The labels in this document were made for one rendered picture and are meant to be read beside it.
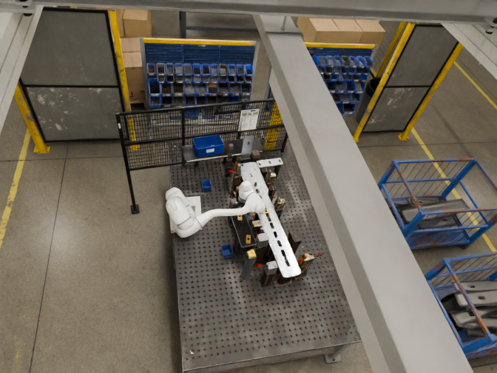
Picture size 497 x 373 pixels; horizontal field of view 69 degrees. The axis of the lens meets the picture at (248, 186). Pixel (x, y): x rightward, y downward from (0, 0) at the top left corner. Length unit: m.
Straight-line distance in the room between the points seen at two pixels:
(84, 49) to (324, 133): 3.95
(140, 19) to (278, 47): 5.87
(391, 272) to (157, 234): 4.02
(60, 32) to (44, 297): 2.77
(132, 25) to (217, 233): 4.34
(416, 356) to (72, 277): 4.08
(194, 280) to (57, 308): 1.55
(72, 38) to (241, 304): 3.26
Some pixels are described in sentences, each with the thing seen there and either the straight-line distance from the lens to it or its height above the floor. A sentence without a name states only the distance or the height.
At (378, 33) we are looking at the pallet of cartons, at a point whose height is 1.32.
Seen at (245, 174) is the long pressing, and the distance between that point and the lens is 3.87.
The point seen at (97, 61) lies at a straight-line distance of 4.69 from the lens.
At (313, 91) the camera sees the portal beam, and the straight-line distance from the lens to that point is 1.00.
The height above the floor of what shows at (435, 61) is 1.46.
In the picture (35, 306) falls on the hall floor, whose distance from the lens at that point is 4.45.
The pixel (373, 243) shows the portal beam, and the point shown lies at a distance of 0.72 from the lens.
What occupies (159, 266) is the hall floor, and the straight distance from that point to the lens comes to 4.36.
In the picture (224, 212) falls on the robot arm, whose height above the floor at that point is 1.51.
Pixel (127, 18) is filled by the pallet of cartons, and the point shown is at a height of 0.75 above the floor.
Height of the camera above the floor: 3.88
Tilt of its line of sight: 50 degrees down
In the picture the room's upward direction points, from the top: 12 degrees clockwise
